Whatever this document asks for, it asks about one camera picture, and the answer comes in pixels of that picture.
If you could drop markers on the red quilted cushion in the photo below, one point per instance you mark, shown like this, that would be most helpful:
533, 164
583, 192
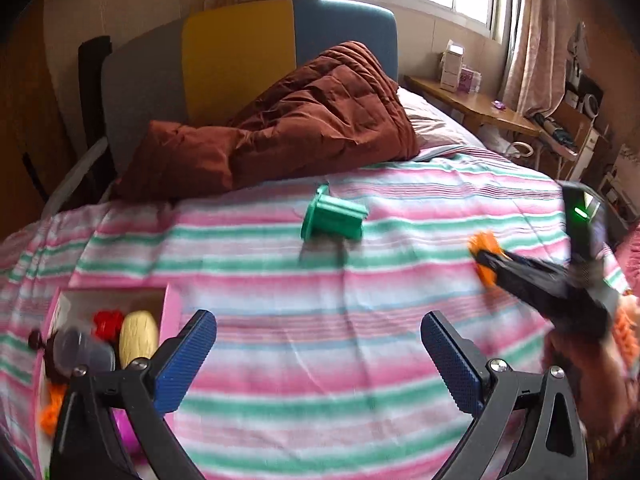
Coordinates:
631, 255

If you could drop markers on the white carton box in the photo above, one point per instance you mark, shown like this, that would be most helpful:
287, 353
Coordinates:
450, 72

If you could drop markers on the white bed frame rail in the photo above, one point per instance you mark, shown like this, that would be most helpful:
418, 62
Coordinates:
80, 170

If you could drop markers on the striped bed sheet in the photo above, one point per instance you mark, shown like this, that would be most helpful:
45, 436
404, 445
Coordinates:
300, 285

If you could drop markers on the person's right forearm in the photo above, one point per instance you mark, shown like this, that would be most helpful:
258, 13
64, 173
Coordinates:
595, 390

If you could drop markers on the orange plastic holder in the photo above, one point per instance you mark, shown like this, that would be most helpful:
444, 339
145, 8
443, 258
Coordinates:
52, 412

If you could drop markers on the brown quilted duvet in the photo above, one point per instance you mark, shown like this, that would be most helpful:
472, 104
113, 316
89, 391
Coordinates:
300, 125

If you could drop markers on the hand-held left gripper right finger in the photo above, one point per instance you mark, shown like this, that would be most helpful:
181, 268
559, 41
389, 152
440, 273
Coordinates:
450, 365

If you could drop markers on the red metallic cylinder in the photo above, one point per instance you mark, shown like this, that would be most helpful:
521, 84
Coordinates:
107, 322

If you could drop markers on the wooden chair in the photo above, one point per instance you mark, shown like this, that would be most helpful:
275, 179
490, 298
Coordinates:
575, 120

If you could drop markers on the small purple item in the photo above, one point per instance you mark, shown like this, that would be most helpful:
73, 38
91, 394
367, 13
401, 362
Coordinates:
498, 105

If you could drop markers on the orange slotted plastic rack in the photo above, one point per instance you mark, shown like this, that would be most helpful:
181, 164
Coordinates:
631, 332

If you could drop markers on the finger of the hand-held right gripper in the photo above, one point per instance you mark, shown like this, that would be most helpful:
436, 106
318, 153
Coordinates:
525, 266
525, 287

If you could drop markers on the dark green plastic piece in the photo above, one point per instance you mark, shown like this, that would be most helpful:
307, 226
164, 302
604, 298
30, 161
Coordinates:
332, 217

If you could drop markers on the wooden desk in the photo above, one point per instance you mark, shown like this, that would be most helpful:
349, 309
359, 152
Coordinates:
480, 105

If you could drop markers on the purple box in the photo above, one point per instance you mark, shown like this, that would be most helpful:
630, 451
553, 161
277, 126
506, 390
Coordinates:
470, 80

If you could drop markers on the white round appliance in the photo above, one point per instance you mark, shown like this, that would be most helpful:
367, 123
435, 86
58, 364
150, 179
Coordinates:
591, 105

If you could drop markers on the pale pillow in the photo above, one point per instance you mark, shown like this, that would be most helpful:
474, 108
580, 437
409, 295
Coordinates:
440, 125

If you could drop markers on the grey yellow blue headboard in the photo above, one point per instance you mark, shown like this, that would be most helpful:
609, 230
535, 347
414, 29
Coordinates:
235, 50

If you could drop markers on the pink box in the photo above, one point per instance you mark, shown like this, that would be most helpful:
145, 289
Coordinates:
170, 310

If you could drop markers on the grey purple eggplant toy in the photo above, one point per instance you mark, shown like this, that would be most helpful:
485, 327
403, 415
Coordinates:
82, 352

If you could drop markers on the orange round plastic piece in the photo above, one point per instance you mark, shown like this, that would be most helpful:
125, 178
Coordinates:
485, 244

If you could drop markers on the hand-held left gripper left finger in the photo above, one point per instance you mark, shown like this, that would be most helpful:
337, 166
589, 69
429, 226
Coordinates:
185, 360

